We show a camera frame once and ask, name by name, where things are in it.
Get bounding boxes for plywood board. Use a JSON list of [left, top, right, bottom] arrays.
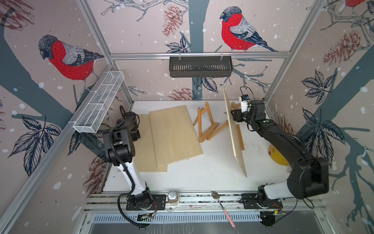
[[121, 114, 168, 173], [223, 88, 247, 177], [150, 105, 203, 166]]

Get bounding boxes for wooden easel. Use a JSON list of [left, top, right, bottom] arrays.
[[193, 102, 229, 143], [231, 102, 241, 110], [236, 124, 245, 151]]

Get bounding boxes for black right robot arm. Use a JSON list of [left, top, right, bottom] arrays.
[[231, 95, 329, 207]]

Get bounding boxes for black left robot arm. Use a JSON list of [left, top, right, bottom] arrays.
[[103, 112, 153, 210]]

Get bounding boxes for black disc yellow knob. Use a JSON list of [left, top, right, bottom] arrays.
[[268, 144, 290, 166]]

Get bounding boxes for black hanging basket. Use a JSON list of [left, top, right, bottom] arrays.
[[169, 56, 233, 78]]

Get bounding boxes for small glass jar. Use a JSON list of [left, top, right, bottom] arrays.
[[167, 190, 179, 205]]

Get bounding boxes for small circuit board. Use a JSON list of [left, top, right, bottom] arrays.
[[136, 214, 153, 223]]

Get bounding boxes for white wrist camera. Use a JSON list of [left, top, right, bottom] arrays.
[[240, 95, 251, 113]]

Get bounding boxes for white wire mesh basket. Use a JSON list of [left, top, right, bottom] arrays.
[[73, 71, 124, 133]]

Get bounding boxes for spoon with pink handle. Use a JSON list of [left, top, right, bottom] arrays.
[[211, 191, 236, 228]]

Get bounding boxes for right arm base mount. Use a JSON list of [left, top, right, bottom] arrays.
[[239, 193, 283, 210]]

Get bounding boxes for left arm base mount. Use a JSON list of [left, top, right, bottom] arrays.
[[126, 194, 167, 211]]

